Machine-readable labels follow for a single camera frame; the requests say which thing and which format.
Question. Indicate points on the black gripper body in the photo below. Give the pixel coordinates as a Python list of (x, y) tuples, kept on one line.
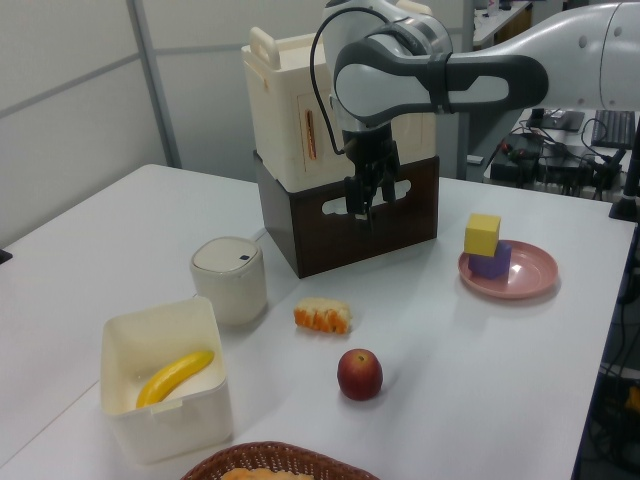
[(369, 145)]

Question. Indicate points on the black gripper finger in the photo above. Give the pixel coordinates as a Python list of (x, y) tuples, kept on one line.
[(355, 195), (389, 187)]

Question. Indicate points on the yellow cube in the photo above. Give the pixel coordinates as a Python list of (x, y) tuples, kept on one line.
[(482, 232)]

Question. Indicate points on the white grey Franka robot arm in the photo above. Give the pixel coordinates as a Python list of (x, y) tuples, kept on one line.
[(380, 85)]

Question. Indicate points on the purple cube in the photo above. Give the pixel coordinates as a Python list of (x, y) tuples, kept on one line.
[(492, 265)]

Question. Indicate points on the dark brown drawer box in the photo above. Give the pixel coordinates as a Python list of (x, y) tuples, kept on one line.
[(350, 240)]

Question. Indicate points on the small grey block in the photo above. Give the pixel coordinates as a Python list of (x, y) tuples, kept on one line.
[(475, 160)]

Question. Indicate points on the orange bread piece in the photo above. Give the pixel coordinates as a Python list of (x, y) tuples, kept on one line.
[(322, 317)]

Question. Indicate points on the small white lidded bin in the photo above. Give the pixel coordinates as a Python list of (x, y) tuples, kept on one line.
[(230, 285)]

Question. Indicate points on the pink plate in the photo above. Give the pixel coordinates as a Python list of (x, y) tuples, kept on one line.
[(530, 275)]

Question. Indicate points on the red toy apple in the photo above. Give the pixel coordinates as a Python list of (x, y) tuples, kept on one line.
[(360, 375)]

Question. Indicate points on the wooden background desk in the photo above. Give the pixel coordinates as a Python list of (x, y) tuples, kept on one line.
[(505, 22)]

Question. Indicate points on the black flat device on desk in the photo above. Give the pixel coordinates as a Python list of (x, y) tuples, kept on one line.
[(560, 120)]

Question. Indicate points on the black keyboard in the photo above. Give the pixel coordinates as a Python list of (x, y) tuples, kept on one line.
[(614, 127)]

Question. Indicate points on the black stand with base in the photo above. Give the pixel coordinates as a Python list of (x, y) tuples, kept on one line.
[(629, 200)]

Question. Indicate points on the yellow toy banana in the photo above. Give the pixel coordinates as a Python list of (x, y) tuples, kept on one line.
[(170, 380)]

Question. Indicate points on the brown wicker basket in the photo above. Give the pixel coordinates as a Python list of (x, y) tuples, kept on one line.
[(280, 452)]

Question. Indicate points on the orange bread in basket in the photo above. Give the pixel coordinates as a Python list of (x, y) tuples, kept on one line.
[(265, 474)]

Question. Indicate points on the white square plastic container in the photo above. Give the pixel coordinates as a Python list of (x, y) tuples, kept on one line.
[(170, 430)]

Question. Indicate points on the black object at table edge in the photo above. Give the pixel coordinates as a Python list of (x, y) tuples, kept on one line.
[(5, 256)]

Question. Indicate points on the grey metal partition post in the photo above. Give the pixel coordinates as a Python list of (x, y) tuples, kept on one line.
[(157, 85)]

